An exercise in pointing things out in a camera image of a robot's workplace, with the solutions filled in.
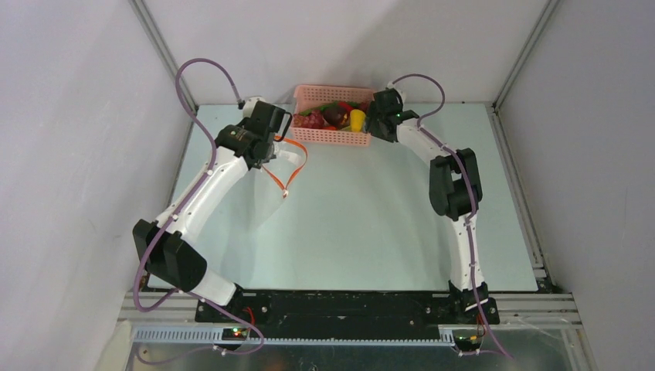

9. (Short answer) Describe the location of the pink plastic basket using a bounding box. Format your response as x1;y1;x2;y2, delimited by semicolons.
291;84;373;147

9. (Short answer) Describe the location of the clear zip bag orange zipper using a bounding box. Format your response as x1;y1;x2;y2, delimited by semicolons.
248;139;308;231

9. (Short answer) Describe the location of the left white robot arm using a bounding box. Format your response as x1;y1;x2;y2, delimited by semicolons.
133;97;292;322

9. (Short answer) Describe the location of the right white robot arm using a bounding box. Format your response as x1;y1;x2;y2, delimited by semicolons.
365;87;488;323

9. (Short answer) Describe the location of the red strawberry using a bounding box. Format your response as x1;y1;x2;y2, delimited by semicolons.
357;101;371;114

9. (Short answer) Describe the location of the yellow mango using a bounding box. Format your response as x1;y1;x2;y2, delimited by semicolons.
349;109;366;132

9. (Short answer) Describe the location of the red grape bunch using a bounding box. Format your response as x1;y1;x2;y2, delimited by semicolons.
292;110;326;129

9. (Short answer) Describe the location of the left green circuit board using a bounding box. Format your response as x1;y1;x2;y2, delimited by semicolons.
221;327;249;342

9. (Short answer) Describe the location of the green circuit board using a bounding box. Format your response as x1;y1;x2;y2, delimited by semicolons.
221;327;249;342
453;335;484;353

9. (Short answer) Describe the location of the right green circuit board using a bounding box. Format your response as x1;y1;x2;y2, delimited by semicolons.
453;335;484;353

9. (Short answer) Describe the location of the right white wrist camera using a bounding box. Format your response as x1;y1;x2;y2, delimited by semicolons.
386;81;407;103

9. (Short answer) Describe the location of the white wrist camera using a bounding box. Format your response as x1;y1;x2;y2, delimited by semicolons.
238;96;266;117
386;81;407;103

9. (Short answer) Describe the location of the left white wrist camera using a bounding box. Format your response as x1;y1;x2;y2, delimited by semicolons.
238;96;266;117

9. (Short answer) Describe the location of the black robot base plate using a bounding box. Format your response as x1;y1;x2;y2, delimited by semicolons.
226;290;500;339

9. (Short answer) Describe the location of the grey slotted cable duct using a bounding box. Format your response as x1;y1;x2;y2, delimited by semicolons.
132;325;454;347

